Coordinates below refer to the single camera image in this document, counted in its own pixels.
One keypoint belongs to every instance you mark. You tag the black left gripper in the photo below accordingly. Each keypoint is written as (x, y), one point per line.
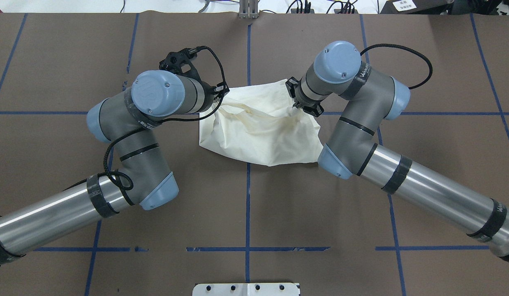
(220, 91)

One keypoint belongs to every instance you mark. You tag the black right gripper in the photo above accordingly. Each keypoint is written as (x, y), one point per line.
(307, 104)

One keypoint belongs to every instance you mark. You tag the cream white long-sleeve shirt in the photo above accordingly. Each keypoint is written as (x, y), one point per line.
(260, 125)

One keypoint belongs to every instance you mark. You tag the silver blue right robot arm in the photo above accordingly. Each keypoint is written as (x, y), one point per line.
(372, 97)

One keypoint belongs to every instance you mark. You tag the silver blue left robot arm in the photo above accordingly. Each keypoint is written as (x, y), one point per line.
(135, 171)

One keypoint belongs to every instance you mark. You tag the grey aluminium frame post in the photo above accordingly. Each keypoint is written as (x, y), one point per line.
(248, 9)

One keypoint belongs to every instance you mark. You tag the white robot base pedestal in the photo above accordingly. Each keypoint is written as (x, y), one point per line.
(247, 289)

